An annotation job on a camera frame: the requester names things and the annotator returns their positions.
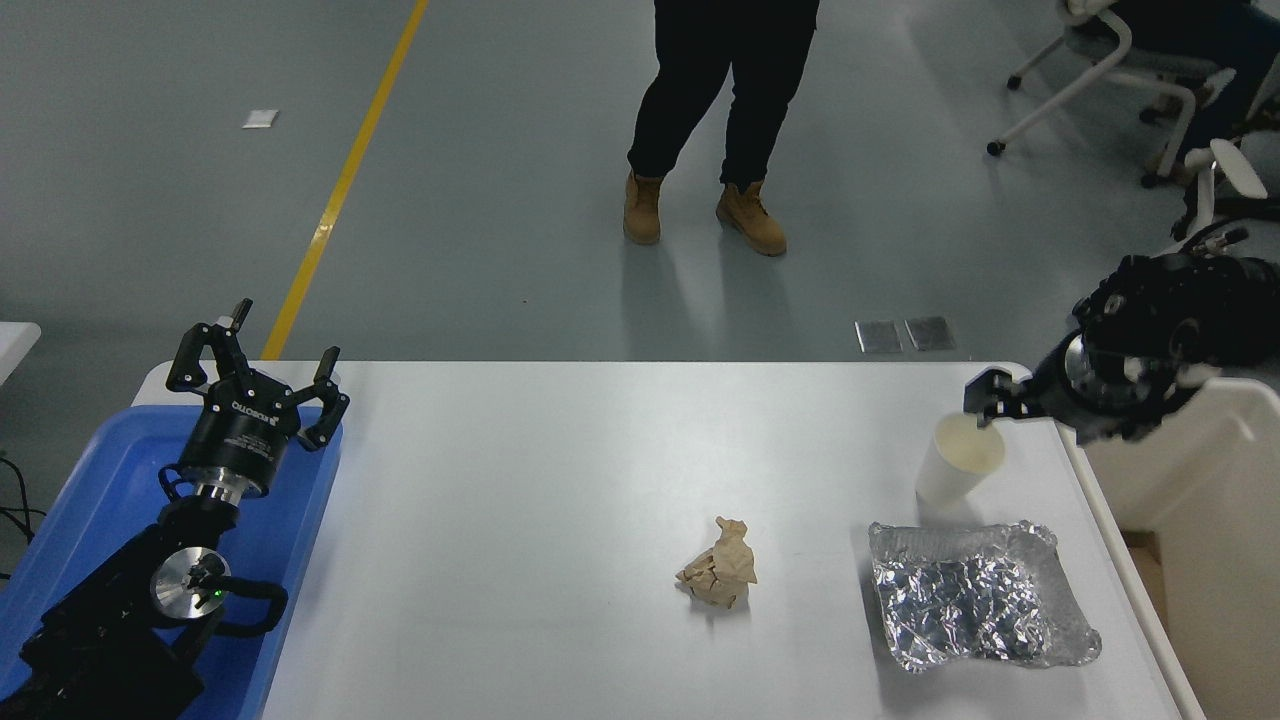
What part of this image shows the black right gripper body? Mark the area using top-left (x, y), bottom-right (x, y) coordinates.
top-left (1022, 340), bottom-right (1079, 427)

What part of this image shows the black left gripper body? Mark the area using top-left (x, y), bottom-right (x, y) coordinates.
top-left (179, 371), bottom-right (303, 498)

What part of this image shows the white paper cup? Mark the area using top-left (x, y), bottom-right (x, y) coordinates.
top-left (915, 412), bottom-right (1006, 505)

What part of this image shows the blue plastic tray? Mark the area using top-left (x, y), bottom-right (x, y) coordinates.
top-left (0, 405), bottom-right (346, 720)

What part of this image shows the crumpled foil tray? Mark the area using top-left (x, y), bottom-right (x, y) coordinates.
top-left (866, 517), bottom-right (1103, 673)

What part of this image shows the large pale bin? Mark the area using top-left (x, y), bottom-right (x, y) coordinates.
top-left (1055, 376), bottom-right (1280, 720)

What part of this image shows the small white side table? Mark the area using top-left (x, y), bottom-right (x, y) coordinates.
top-left (0, 322), bottom-right (44, 390)

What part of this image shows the crumpled tan paper ball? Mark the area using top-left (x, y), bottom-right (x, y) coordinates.
top-left (675, 515), bottom-right (758, 610)

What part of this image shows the seated person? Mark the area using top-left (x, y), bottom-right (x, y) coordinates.
top-left (1105, 0), bottom-right (1280, 187)

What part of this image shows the standing person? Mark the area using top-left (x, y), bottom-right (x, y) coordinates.
top-left (622, 0), bottom-right (822, 258)

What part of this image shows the black cable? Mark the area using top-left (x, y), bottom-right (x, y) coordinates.
top-left (0, 455), bottom-right (49, 582)

